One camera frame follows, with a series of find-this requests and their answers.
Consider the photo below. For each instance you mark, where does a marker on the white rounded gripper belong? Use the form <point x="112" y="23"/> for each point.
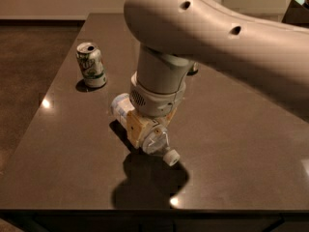
<point x="156" y="102"/>

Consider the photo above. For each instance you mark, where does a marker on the clear plastic bottle blue label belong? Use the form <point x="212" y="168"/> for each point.
<point x="157" y="142"/>

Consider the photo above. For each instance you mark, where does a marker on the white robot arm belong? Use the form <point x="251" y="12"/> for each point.
<point x="174" y="34"/>

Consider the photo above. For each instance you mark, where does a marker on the dark green soda can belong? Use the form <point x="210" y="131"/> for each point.
<point x="194" y="69"/>

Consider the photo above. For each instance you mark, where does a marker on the white green soda can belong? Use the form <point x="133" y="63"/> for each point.
<point x="90" y="63"/>

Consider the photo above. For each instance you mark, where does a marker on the dark box at right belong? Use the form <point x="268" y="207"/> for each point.
<point x="297" y="13"/>

